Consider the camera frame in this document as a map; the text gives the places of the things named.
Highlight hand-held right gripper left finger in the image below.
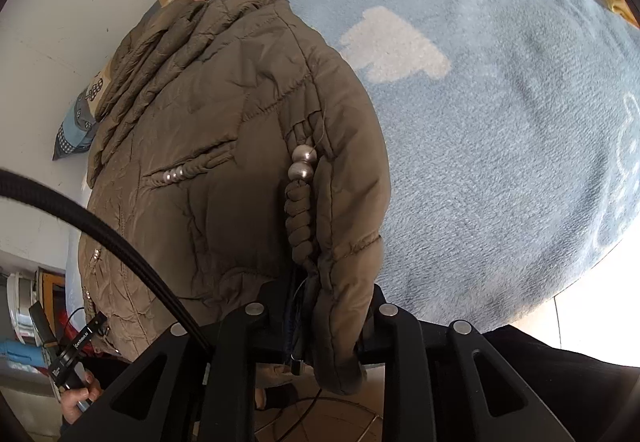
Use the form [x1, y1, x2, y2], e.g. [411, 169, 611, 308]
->
[92, 279, 302, 442]

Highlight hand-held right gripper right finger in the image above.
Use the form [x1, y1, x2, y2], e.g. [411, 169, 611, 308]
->
[353, 285, 576, 442]

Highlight olive quilted jacket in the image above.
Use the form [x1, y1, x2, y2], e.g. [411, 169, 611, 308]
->
[77, 0, 392, 397]

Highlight person's left hand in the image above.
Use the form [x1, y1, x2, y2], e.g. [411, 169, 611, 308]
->
[60, 370, 104, 428]

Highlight blue plastic item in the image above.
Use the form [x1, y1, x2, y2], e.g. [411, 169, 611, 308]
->
[0, 339, 41, 369]

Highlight white plastic container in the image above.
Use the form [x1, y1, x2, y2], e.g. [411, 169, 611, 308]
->
[4, 271, 40, 339]

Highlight light blue fleece blanket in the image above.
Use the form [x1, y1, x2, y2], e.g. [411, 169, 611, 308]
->
[260, 0, 640, 338]

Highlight thick black cable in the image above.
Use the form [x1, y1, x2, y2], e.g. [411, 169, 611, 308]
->
[0, 169, 213, 350]

